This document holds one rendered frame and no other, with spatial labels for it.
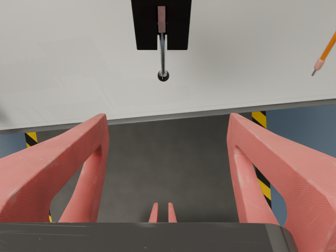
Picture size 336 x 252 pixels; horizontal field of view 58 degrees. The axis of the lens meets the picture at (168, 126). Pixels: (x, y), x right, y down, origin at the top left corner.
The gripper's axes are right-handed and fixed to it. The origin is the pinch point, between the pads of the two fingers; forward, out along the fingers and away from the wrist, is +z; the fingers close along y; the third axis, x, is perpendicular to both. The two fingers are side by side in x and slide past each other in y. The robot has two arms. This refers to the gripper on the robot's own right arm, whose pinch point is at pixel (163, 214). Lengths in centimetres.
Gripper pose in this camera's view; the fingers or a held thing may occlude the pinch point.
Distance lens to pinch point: 28.2
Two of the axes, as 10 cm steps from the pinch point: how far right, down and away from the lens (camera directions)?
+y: -10.0, 0.1, 0.1
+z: 0.0, -7.6, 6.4
